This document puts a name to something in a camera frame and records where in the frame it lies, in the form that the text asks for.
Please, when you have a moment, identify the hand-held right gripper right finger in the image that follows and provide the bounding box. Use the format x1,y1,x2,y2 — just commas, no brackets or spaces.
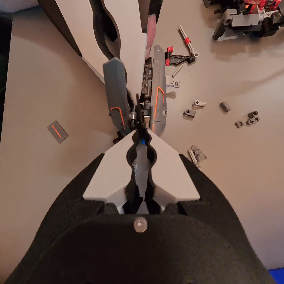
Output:
145,130,201,214

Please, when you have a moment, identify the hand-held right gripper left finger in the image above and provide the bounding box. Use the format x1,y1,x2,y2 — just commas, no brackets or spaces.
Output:
83,130,143,214

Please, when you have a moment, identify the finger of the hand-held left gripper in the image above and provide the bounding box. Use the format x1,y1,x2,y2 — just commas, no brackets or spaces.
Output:
101,0,148,95
55,0,121,85

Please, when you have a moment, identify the grey orange-striped lego panel assembly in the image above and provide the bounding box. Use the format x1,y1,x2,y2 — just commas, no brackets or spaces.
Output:
103,44,180,145

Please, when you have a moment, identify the loose red lego bush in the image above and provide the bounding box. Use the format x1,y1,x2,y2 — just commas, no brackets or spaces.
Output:
165,46,174,66

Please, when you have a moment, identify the large lego car model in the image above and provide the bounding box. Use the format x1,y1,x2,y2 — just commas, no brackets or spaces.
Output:
203,0,284,41

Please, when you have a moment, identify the person's left hand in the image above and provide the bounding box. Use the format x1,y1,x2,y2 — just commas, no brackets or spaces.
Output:
145,14,157,60

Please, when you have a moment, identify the grey axle black panel assembly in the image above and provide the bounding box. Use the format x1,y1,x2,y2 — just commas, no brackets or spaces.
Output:
165,25,199,66

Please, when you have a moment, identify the grey tile with orange stripe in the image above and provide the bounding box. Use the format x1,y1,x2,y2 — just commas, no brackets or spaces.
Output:
47,120,69,143

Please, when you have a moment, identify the blue plastic bin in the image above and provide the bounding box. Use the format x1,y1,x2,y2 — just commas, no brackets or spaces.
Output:
268,268,284,284

